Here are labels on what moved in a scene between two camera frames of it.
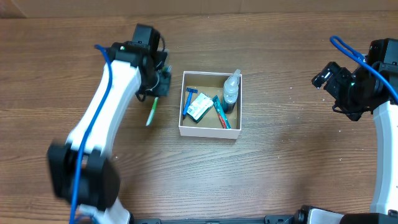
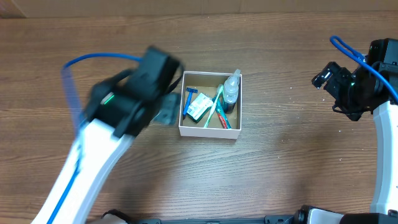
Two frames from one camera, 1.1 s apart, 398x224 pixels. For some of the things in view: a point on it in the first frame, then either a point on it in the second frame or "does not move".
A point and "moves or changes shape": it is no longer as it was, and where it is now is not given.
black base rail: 267,219 does not move
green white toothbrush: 152,112 moves or changes shape
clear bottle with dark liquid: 231,93 does not move
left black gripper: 163,84 -> 168,111
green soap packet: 202,104 does not move
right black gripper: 330,78 does not move
